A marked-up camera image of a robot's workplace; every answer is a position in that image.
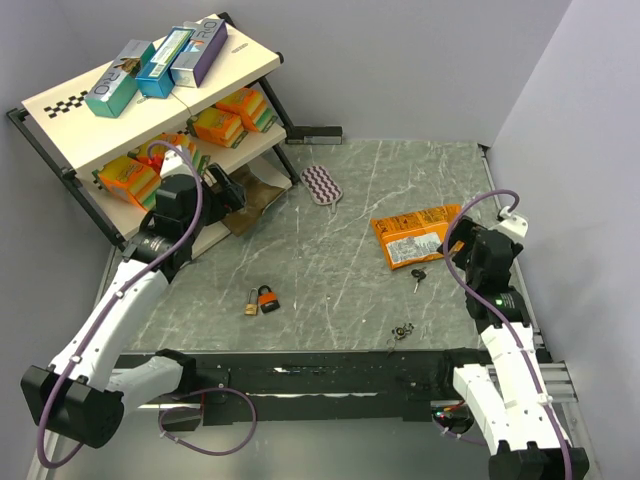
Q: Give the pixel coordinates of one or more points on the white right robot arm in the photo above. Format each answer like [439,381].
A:
[508,399]

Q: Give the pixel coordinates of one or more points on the purple rio box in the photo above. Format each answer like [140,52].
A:
[193,63]

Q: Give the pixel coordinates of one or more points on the orange black padlock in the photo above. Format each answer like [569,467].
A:
[267,299]

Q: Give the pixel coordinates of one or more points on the brass padlock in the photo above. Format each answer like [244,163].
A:
[251,307]

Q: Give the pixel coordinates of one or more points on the robot figure keychain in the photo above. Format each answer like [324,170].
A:
[398,334]

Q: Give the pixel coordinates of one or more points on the orange sponge pack middle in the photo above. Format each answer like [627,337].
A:
[165,161]

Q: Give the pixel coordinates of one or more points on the blue carton box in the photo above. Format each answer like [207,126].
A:
[154,79]

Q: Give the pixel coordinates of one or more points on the orange chip bag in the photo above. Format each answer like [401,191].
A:
[414,237]

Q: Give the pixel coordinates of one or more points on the orange sponge pack front left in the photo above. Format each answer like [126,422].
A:
[130,180]

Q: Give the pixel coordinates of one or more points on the brown paper bag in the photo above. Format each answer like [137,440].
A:
[259,195]

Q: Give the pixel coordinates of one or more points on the cream two tier shelf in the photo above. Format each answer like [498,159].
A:
[74,142]

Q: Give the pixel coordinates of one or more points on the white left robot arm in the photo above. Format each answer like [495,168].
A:
[77,395]

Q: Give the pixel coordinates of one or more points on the orange sponge pack right back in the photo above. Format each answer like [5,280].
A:
[252,108]

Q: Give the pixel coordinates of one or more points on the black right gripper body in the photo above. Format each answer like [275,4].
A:
[463,257]

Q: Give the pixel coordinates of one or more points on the orange sponge pack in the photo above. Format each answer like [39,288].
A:
[252,108]
[165,161]
[130,180]
[218,127]

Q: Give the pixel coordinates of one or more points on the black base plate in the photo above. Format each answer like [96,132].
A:
[322,385]

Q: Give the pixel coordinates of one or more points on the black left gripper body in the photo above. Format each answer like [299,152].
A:
[213,205]

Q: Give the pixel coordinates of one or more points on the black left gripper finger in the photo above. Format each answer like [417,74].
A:
[220,180]
[236,197]

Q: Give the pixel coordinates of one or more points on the aluminium rail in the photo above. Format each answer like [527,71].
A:
[554,376]

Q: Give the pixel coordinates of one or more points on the orange sponge pack right front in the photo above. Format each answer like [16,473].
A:
[218,127]

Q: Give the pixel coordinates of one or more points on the black head key pair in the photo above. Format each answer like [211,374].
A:
[419,274]

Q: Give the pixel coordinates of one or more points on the black box at wall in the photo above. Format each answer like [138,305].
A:
[315,135]

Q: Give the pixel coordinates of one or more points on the purple wavy pot holder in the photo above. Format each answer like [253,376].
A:
[323,189]

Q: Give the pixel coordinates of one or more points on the teal rio box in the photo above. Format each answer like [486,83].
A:
[117,85]

